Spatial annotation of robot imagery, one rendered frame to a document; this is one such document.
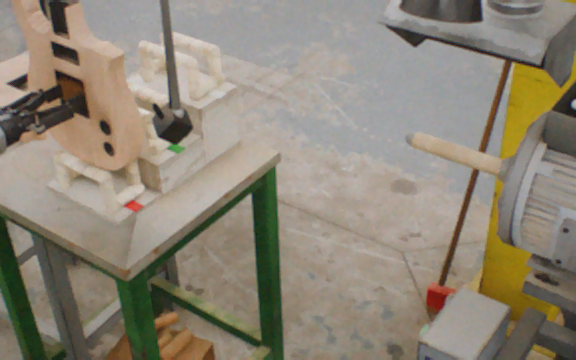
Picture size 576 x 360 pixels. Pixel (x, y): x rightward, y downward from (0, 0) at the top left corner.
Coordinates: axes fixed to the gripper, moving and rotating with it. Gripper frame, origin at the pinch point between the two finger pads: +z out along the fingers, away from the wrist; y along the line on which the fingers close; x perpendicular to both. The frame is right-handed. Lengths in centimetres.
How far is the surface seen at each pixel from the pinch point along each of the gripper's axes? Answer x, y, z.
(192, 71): -3.7, 9.8, 29.6
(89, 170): -17.6, 4.7, -2.3
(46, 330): -100, -41, 0
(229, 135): -24.6, 13.7, 37.0
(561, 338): -19, 113, 11
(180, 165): -23.9, 13.7, 18.3
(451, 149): 4, 83, 23
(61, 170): -22.2, -7.0, -2.2
